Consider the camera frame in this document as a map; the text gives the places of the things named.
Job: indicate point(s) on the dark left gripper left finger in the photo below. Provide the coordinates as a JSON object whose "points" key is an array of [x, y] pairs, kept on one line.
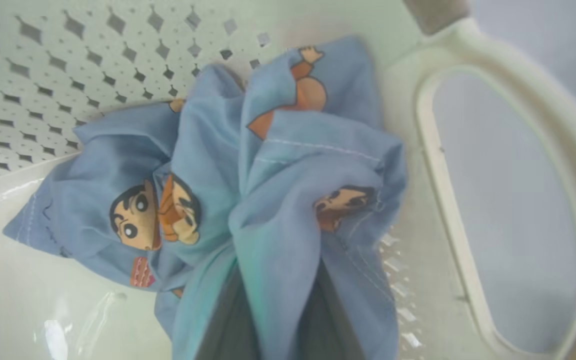
{"points": [[230, 330]]}

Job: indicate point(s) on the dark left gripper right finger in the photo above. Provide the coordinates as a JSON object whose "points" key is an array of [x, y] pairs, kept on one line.
{"points": [[328, 330]]}

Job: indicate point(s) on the blue cartoon print garment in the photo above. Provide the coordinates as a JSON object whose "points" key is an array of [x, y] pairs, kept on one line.
{"points": [[293, 165]]}

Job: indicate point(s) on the cream perforated laundry basket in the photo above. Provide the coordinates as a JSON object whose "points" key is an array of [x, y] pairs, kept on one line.
{"points": [[43, 300]]}

